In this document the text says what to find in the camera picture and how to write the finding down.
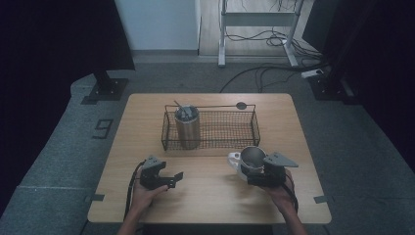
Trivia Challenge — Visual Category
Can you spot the black stand with base plate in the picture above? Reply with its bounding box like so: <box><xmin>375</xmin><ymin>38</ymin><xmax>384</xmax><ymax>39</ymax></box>
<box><xmin>80</xmin><ymin>70</ymin><xmax>129</xmax><ymax>106</ymax></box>
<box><xmin>307</xmin><ymin>71</ymin><xmax>360</xmax><ymax>106</ymax></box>

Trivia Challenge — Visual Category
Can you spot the tangle of floor cables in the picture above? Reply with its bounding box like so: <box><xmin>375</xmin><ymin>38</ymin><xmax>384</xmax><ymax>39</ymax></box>
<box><xmin>224</xmin><ymin>28</ymin><xmax>324</xmax><ymax>61</ymax></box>

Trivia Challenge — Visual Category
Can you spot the white power strip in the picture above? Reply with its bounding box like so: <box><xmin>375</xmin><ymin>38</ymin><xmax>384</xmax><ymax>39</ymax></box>
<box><xmin>300</xmin><ymin>68</ymin><xmax>325</xmax><ymax>79</ymax></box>

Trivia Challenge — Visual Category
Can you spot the dark curtain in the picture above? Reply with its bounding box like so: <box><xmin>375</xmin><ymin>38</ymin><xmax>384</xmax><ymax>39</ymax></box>
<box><xmin>0</xmin><ymin>0</ymin><xmax>136</xmax><ymax>216</ymax></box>
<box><xmin>301</xmin><ymin>0</ymin><xmax>415</xmax><ymax>165</ymax></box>

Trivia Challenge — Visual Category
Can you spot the black wire mesh basket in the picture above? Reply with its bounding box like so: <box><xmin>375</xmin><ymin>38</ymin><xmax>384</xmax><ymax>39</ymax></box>
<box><xmin>161</xmin><ymin>102</ymin><xmax>261</xmax><ymax>152</ymax></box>

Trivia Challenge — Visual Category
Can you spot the white desk frame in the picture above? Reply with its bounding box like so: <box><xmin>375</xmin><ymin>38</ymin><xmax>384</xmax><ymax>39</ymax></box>
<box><xmin>217</xmin><ymin>0</ymin><xmax>306</xmax><ymax>68</ymax></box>

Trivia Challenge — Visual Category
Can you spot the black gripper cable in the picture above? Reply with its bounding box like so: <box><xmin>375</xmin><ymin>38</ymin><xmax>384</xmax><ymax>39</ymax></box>
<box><xmin>123</xmin><ymin>160</ymin><xmax>147</xmax><ymax>220</ymax></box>
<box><xmin>282</xmin><ymin>175</ymin><xmax>300</xmax><ymax>213</ymax></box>

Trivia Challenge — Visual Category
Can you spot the stainless steel tumbler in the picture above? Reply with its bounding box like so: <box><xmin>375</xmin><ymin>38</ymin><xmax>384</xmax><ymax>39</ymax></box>
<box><xmin>174</xmin><ymin>104</ymin><xmax>201</xmax><ymax>151</ymax></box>

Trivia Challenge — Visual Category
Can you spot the metal straw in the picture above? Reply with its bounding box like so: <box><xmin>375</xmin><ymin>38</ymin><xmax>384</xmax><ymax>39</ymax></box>
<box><xmin>173</xmin><ymin>100</ymin><xmax>193</xmax><ymax>118</ymax></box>

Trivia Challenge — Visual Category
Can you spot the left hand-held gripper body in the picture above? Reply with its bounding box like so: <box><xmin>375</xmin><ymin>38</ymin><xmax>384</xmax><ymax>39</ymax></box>
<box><xmin>139</xmin><ymin>155</ymin><xmax>177</xmax><ymax>191</ymax></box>

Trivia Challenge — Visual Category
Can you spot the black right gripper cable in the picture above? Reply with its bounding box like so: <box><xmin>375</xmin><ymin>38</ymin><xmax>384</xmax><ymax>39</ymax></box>
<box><xmin>282</xmin><ymin>175</ymin><xmax>300</xmax><ymax>213</ymax></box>

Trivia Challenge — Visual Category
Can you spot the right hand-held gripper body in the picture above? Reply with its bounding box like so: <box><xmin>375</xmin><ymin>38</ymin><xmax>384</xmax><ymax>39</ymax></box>
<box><xmin>247</xmin><ymin>151</ymin><xmax>300</xmax><ymax>189</ymax></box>

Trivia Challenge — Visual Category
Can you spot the long black floor cable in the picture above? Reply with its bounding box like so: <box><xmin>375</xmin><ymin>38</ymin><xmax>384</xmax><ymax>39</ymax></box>
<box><xmin>219</xmin><ymin>63</ymin><xmax>329</xmax><ymax>94</ymax></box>

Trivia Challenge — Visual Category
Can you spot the person's left hand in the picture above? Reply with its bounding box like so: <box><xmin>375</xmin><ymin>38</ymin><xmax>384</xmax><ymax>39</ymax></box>
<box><xmin>131</xmin><ymin>175</ymin><xmax>170</xmax><ymax>216</ymax></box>

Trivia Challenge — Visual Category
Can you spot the white steel-lined mug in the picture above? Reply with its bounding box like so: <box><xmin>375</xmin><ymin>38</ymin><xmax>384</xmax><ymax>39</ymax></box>
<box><xmin>227</xmin><ymin>145</ymin><xmax>268</xmax><ymax>182</ymax></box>

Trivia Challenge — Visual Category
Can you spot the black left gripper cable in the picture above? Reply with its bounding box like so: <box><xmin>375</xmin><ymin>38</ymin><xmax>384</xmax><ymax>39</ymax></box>
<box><xmin>123</xmin><ymin>160</ymin><xmax>147</xmax><ymax>220</ymax></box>

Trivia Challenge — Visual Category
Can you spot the person's right hand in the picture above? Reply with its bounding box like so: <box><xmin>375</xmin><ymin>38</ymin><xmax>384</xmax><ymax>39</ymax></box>
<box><xmin>263</xmin><ymin>169</ymin><xmax>297</xmax><ymax>213</ymax></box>

